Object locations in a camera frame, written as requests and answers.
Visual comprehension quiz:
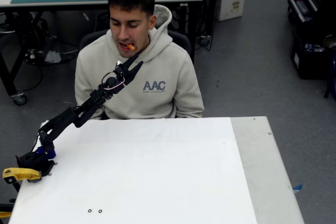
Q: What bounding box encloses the man in beige hoodie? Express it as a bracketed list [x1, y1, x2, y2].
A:
[75, 0, 205, 120]

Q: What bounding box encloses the black office chair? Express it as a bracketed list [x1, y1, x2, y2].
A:
[78, 28, 193, 61]

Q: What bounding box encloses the white crumpled paper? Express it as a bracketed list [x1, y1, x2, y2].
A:
[44, 50, 61, 63]

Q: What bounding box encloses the black round device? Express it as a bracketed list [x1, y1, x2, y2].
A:
[25, 48, 44, 65]

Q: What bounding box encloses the white paper sheet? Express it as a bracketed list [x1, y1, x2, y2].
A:
[7, 116, 258, 224]

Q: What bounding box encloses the workbench caster wheel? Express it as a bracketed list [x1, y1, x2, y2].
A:
[12, 91, 28, 105]

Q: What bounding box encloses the yellow table clamp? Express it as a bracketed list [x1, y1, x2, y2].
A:
[2, 167, 43, 184]

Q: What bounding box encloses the black storage bin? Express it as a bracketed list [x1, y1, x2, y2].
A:
[290, 28, 336, 80]

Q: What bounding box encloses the yellow black clamp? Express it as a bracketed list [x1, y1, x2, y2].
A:
[0, 202, 14, 219]

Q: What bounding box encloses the white red servo wire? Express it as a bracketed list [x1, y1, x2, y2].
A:
[103, 79, 124, 90]

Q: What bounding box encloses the black camera cable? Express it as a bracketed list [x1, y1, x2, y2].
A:
[101, 71, 116, 86]

